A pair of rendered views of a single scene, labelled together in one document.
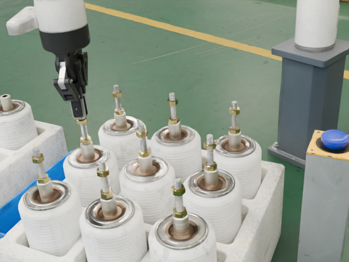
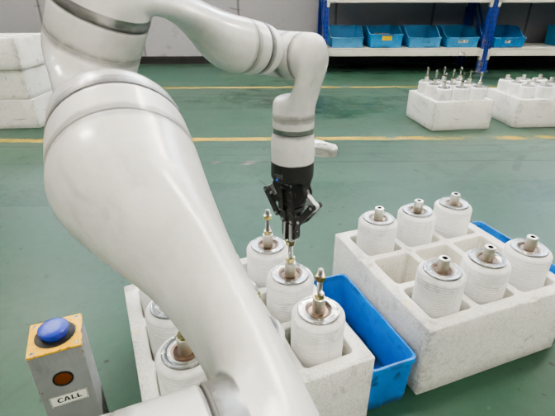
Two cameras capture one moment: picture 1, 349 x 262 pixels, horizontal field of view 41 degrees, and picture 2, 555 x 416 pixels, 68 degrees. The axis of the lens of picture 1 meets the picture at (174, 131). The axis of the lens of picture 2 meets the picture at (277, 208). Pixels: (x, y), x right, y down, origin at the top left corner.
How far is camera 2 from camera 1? 118 cm
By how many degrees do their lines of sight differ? 105
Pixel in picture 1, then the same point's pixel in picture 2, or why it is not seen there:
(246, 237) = (137, 335)
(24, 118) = (420, 280)
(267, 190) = (148, 389)
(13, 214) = (356, 301)
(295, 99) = not seen: outside the picture
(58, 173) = (392, 342)
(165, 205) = not seen: hidden behind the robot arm
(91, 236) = not seen: hidden behind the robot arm
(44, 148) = (405, 315)
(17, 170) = (381, 292)
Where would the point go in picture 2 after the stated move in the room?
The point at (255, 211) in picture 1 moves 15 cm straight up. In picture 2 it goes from (144, 360) to (130, 291)
